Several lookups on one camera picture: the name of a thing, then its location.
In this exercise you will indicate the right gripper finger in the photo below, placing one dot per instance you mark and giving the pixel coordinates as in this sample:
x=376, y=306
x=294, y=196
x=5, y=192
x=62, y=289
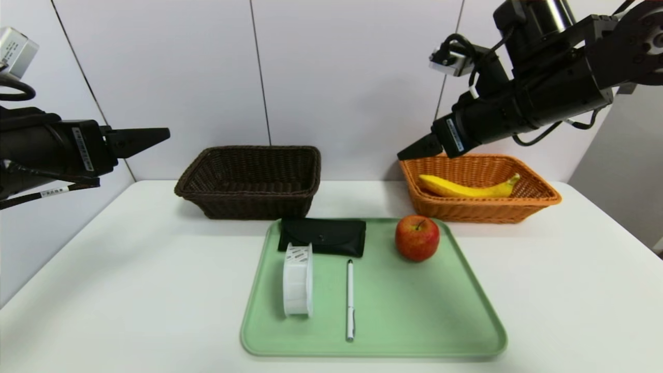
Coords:
x=422, y=147

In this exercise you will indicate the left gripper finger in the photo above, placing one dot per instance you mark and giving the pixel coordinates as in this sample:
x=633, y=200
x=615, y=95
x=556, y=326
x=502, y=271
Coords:
x=132, y=141

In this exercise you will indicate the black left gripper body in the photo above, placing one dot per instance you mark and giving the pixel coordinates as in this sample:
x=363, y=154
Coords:
x=89, y=148

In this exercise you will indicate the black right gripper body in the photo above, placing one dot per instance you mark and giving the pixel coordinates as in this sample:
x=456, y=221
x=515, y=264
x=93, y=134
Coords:
x=451, y=134

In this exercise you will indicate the yellow banana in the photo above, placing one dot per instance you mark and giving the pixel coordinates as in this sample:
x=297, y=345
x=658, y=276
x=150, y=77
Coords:
x=466, y=190

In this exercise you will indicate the red apple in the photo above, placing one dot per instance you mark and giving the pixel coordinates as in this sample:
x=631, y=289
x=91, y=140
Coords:
x=417, y=241

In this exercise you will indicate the white tape roll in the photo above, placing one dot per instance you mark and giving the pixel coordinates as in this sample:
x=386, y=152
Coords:
x=298, y=285

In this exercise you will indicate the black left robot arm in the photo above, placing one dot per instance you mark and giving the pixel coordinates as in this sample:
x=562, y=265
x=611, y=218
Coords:
x=31, y=147

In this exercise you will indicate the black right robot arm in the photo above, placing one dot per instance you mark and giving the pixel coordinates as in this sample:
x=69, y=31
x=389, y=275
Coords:
x=559, y=93

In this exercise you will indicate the orange wicker basket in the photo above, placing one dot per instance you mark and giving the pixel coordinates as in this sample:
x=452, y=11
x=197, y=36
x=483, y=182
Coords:
x=466, y=212

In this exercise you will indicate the dark brown wicker basket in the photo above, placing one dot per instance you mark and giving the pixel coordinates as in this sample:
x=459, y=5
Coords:
x=248, y=207

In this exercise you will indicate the black glasses case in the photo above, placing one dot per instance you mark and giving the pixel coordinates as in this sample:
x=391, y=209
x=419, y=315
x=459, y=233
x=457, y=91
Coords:
x=321, y=235

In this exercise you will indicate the white pen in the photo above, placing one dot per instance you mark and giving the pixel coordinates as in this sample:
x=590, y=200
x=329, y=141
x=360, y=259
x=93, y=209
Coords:
x=349, y=290

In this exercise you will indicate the light green plastic tray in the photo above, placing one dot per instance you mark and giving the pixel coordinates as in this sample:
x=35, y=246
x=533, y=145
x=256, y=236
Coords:
x=404, y=311

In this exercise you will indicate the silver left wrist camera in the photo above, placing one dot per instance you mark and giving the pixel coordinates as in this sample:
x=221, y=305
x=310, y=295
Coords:
x=15, y=49

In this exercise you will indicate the dark grey wall plate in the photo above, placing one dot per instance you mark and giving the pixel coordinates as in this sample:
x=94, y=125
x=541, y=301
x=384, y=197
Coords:
x=627, y=90

